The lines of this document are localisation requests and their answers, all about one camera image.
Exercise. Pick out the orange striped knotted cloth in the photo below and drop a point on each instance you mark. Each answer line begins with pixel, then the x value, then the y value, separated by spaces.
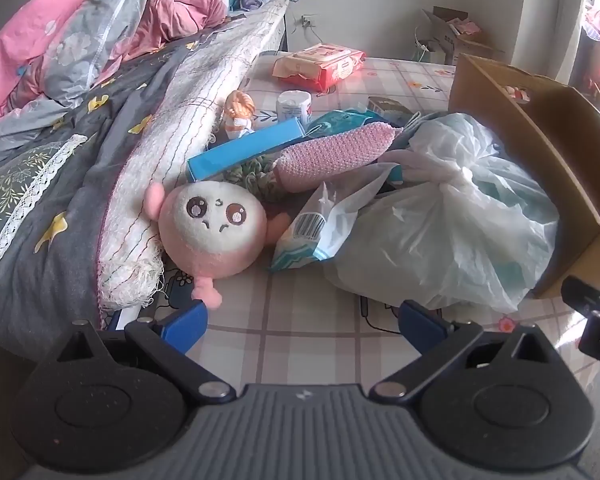
pixel 240 105

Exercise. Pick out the blue wet wipes pack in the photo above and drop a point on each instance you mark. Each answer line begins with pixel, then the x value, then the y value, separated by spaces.
pixel 340 120

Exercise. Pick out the red wet wipes pack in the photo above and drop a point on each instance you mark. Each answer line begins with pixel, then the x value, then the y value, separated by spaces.
pixel 325 60

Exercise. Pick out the floral pillow with lace trim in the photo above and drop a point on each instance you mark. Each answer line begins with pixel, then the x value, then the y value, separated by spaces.
pixel 10 175

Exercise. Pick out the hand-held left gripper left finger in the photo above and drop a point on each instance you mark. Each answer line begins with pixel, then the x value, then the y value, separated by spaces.
pixel 185 322

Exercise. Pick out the grey folded cloth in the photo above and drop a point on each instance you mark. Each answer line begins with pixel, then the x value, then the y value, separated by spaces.
pixel 417 121

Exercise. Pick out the white plastic bag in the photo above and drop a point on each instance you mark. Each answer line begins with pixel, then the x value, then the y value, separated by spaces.
pixel 455 220

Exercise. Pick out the gold tissue pack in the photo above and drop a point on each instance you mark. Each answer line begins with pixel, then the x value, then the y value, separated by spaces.
pixel 387 107

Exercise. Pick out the long blue box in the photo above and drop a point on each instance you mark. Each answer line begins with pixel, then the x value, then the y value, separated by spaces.
pixel 240 152

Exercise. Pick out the white yogurt cup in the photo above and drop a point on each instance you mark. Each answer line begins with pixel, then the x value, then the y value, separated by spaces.
pixel 292 105

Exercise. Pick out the green floral crumpled cloth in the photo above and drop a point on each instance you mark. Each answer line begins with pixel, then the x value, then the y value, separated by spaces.
pixel 250 175

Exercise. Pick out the grey printed bed sheet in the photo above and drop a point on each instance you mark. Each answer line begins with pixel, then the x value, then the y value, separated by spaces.
pixel 80 135

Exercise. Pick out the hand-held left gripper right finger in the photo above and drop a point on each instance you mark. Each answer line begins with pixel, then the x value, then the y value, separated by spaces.
pixel 420 325

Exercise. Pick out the pale green paper bag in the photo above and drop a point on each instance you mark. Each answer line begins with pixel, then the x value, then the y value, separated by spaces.
pixel 420 52

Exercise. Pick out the pink and grey quilt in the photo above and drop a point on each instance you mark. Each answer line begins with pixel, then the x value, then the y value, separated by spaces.
pixel 25 35

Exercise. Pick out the pink knitted cloth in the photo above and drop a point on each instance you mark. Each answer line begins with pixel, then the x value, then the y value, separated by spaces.
pixel 330 155

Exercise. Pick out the round pink plush toy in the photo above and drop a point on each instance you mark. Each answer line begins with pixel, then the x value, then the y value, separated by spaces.
pixel 210 230

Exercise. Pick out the open printed cardboard box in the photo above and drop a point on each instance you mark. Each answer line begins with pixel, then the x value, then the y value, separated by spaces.
pixel 450 40

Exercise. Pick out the teal and white tissue packet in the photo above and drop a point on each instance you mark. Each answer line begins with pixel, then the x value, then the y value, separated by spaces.
pixel 310 230

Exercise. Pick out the plain brown cardboard box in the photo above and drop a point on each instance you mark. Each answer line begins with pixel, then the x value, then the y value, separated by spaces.
pixel 555 135

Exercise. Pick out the small pink white item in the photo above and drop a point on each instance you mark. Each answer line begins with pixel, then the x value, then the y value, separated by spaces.
pixel 517 93

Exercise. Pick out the white wall socket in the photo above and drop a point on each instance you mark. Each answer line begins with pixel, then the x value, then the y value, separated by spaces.
pixel 307 20

